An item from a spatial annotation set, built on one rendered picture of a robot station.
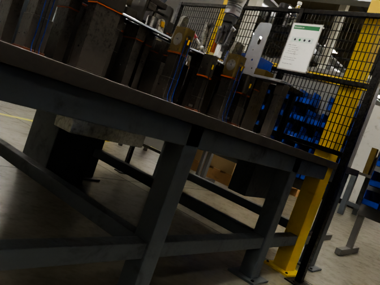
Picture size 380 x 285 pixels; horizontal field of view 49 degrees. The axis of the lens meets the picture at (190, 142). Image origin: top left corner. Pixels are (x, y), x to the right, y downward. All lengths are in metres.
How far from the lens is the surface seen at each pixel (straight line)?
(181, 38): 1.96
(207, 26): 2.52
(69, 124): 1.42
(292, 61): 2.77
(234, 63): 2.17
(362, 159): 8.64
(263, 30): 2.62
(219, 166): 5.25
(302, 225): 2.54
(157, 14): 2.44
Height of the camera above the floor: 0.69
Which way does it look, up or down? 4 degrees down
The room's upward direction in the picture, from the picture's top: 20 degrees clockwise
